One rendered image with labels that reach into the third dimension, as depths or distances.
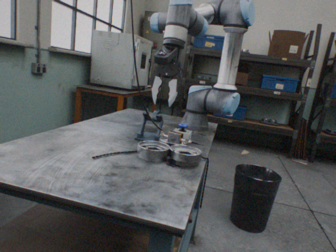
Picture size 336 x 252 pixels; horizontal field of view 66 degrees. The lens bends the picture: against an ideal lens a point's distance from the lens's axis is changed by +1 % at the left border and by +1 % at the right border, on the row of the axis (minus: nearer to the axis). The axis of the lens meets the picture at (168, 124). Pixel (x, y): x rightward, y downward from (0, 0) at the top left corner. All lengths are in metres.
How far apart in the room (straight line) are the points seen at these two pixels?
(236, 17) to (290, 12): 3.76
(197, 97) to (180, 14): 0.56
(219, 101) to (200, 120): 0.15
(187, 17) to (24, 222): 0.83
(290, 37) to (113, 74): 2.65
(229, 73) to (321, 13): 3.93
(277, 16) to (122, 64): 2.88
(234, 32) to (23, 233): 1.13
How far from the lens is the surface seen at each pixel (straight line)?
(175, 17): 0.89
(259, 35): 4.91
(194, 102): 1.34
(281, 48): 4.40
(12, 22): 2.66
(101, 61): 3.26
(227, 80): 1.29
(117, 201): 0.58
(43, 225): 0.97
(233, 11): 1.30
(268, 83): 4.37
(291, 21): 5.01
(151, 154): 0.80
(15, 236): 0.94
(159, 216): 0.54
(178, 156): 0.80
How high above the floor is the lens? 1.08
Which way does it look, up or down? 12 degrees down
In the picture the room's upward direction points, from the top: 8 degrees clockwise
